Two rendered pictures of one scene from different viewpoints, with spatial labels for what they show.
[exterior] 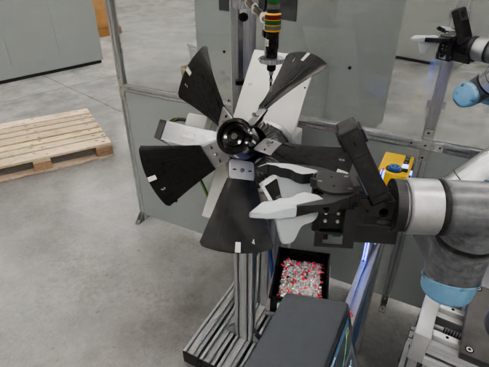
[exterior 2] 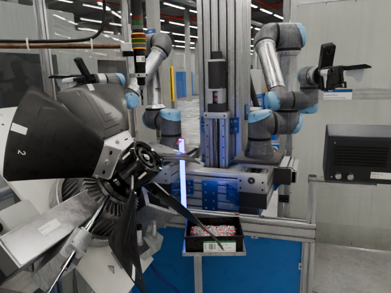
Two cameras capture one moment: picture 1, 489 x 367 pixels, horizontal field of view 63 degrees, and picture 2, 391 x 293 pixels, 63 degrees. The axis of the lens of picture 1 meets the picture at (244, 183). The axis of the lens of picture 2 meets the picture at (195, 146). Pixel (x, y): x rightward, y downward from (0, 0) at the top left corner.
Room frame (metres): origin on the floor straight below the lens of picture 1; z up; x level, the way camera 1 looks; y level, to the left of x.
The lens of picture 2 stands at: (1.14, 0.94, 1.44)
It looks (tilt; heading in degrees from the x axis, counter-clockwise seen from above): 12 degrees down; 260
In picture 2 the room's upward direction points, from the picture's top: 2 degrees counter-clockwise
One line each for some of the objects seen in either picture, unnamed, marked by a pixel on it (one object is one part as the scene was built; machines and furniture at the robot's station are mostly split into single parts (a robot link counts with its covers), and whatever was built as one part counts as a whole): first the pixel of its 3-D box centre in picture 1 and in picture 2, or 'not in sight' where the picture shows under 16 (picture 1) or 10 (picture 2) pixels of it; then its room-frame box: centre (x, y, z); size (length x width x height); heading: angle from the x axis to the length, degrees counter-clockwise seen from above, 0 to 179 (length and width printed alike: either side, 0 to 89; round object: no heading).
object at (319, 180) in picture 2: not in sight; (341, 181); (0.39, -0.11, 1.04); 0.24 x 0.03 x 0.03; 153
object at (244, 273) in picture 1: (245, 279); not in sight; (1.28, 0.00, 0.46); 0.09 x 0.05 x 0.91; 63
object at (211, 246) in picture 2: (300, 281); (213, 234); (0.88, -0.17, 0.85); 0.22 x 0.17 x 0.07; 168
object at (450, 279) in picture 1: (450, 258); (304, 100); (0.45, -0.31, 1.34); 0.11 x 0.08 x 0.11; 175
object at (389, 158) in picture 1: (394, 175); not in sight; (1.22, -0.53, 1.02); 0.16 x 0.10 x 0.11; 153
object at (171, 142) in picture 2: not in sight; (171, 141); (0.96, -0.84, 1.09); 0.15 x 0.15 x 0.10
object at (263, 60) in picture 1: (271, 42); (136, 60); (1.13, -0.07, 1.50); 0.09 x 0.07 x 0.10; 8
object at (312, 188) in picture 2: not in sight; (311, 199); (0.49, -0.15, 0.96); 0.03 x 0.03 x 0.20; 63
